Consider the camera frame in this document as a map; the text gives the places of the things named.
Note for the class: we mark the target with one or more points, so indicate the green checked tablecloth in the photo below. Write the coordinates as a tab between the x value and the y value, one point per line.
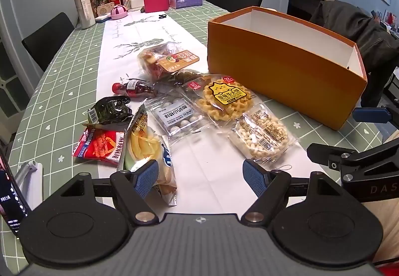
62	86

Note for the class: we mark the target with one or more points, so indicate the person's right forearm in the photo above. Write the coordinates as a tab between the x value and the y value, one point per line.
386	226

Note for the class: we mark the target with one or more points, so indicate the white bottle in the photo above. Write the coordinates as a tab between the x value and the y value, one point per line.
84	8

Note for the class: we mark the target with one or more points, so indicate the small red bottle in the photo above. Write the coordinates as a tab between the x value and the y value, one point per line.
137	89

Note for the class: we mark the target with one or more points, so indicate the beige small radio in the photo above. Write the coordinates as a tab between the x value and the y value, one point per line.
104	10

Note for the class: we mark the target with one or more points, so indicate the dark jacket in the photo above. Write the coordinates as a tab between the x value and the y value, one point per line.
358	33

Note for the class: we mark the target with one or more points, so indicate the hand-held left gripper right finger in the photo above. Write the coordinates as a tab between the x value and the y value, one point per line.
254	179

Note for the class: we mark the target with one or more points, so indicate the white deer print runner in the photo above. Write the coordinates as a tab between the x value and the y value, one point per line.
202	170

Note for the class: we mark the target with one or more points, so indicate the orange cardboard box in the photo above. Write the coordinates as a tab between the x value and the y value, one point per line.
280	76

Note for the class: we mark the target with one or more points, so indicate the small white box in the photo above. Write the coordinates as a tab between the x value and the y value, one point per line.
136	3

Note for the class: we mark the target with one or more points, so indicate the clear packet dark snack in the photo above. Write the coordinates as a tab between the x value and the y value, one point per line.
182	76

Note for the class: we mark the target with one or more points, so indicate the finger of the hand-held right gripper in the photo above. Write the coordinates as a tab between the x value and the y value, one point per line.
371	114
325	153

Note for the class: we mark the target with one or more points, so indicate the pink round gadget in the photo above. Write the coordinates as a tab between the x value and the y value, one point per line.
119	12

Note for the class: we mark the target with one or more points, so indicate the black smartphone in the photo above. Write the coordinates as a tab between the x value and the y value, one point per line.
11	207

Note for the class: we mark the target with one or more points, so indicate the dark green snack packet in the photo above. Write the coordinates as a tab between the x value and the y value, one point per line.
109	109

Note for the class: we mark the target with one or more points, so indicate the mixed fruit packet orange label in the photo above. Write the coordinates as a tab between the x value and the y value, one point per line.
168	61

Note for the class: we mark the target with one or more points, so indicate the blue flat case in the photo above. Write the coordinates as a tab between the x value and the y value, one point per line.
102	19

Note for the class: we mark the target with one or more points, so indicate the yellow chips packet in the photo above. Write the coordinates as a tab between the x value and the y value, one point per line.
143	142

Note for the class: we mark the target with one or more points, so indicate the waffle packet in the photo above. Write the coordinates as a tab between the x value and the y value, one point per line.
224	100

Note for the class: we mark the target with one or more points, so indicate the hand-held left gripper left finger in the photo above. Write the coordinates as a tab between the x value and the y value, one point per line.
146	179

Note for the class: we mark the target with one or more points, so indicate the red snack packet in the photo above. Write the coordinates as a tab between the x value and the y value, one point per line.
99	145

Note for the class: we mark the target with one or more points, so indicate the puffed grain cake packet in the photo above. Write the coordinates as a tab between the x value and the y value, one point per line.
261	134

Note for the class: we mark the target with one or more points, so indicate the white ball snack packet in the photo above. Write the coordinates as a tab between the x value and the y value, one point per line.
177	117

